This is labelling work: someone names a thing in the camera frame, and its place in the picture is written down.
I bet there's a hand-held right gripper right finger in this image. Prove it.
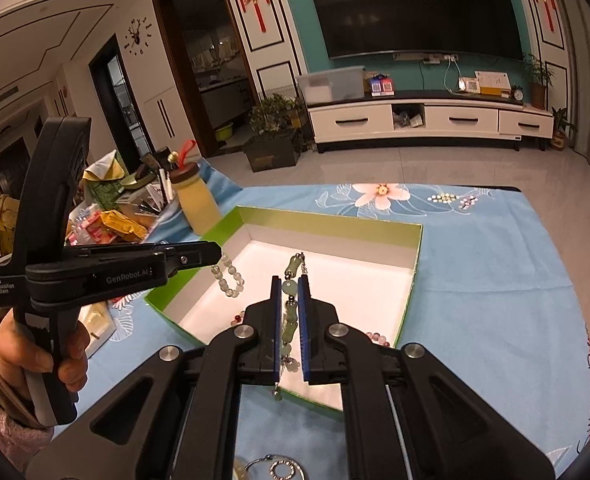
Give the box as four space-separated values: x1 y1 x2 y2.
298 276 556 480

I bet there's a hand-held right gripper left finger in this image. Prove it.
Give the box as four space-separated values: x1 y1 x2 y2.
25 276 283 480

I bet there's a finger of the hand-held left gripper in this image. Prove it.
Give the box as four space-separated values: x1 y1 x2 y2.
66 240 224 273

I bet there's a jade pendant necklace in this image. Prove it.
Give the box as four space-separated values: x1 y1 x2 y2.
274 252 310 403

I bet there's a green cardboard box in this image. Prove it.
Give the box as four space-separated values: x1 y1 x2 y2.
144 205 424 413

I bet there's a small patterned silver ring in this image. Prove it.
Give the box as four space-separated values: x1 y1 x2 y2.
269 459 303 480

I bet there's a silver hoop bangle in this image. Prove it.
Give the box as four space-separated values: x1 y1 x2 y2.
245 454 306 480

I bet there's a person's left hand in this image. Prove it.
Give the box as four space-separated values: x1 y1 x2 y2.
0 305 92 402

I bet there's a yellow box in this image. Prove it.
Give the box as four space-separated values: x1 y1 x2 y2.
170 162 222 237

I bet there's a yellow snack packet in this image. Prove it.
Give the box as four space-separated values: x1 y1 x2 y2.
99 210 148 242

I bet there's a leafy plant dark planter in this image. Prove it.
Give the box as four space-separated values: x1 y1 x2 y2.
243 94 306 174

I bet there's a blue floral tablecloth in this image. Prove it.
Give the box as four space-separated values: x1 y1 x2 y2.
40 157 590 480

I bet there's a clear plastic storage box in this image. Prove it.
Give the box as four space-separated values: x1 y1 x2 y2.
296 66 366 106

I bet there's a white television cabinet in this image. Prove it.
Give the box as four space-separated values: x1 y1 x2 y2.
307 90 556 154

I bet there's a white flat box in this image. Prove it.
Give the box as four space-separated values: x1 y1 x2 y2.
475 70 512 96

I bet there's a small potted floor plant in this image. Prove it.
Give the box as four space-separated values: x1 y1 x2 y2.
550 106 578 151

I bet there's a large black television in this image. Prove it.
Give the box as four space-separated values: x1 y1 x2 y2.
302 0 524 61

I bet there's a potted plant brown pot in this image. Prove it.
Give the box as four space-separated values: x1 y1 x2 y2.
522 52 556 110

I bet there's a gold bracelet in box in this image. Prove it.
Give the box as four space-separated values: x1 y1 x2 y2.
211 252 246 297

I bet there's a pink bead bracelet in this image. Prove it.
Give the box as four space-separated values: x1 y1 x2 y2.
230 312 393 348

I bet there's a red cord gold bell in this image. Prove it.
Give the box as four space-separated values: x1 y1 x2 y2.
171 139 196 170

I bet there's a brown door frame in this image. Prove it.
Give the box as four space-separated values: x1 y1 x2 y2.
153 0 256 159

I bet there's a black wall clock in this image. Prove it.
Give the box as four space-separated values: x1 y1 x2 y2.
124 15 154 56

